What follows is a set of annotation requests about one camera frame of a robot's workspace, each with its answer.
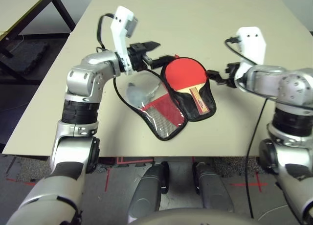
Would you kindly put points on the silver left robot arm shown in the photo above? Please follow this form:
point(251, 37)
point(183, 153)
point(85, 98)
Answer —
point(83, 78)

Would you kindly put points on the grey robot torso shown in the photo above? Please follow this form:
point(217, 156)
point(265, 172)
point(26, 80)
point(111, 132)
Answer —
point(195, 217)

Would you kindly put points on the grey left robot leg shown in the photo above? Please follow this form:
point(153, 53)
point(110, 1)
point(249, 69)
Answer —
point(146, 193)

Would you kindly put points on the grey right robot leg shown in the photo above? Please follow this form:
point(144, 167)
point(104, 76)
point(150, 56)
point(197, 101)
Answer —
point(212, 190)

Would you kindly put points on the black and red paddle case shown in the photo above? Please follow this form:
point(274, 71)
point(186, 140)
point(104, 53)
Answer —
point(210, 102)

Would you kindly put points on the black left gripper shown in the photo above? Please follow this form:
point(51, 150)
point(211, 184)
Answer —
point(137, 56)

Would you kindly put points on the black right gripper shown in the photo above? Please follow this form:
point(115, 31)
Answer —
point(232, 80)

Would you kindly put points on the black-framed side table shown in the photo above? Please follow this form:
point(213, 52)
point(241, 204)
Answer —
point(19, 7)

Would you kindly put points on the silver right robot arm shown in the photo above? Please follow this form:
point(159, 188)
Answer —
point(291, 88)

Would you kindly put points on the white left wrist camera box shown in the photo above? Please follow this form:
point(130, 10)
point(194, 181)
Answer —
point(119, 39)

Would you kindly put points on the grey robot leg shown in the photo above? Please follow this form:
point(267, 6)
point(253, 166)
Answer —
point(212, 190)
point(146, 193)

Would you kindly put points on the clear plastic pouch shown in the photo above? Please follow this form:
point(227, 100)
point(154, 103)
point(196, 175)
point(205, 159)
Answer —
point(134, 95)

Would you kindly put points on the black foam floor mat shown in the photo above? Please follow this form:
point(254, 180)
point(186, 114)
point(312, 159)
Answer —
point(24, 56)

